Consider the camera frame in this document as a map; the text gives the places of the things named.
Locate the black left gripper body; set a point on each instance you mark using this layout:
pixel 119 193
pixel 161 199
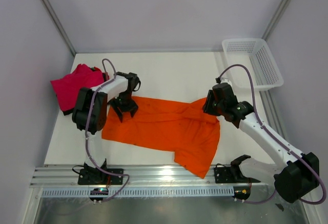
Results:
pixel 124 101

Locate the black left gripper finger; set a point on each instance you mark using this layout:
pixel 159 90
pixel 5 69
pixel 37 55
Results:
pixel 117 111
pixel 133 109

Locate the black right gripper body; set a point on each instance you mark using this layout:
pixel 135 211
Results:
pixel 219 106

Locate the orange t shirt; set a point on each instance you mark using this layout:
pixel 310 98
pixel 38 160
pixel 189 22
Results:
pixel 181 128

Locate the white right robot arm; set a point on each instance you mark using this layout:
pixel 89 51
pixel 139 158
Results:
pixel 293 173

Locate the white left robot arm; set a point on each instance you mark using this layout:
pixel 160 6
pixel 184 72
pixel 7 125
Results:
pixel 90 115

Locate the red folded t shirt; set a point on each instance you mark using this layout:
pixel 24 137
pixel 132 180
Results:
pixel 104 74

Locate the pink folded t shirt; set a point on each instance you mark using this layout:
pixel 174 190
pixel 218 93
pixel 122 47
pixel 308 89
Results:
pixel 57 84

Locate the white plastic basket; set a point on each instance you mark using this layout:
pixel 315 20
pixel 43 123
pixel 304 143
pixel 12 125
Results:
pixel 256 56

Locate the left controller board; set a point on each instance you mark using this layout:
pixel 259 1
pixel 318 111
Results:
pixel 98 194

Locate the controller board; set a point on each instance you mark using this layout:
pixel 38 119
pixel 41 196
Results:
pixel 98 194
pixel 241 194

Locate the right controller board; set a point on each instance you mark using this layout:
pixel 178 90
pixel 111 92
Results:
pixel 241 194

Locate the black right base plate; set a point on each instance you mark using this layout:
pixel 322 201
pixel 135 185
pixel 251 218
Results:
pixel 225 175

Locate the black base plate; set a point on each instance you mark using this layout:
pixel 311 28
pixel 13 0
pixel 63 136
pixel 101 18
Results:
pixel 225 175
pixel 93 176

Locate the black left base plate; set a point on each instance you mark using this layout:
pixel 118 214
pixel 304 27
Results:
pixel 93 176

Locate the slotted grey cable duct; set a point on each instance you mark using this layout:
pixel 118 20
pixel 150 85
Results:
pixel 134 192

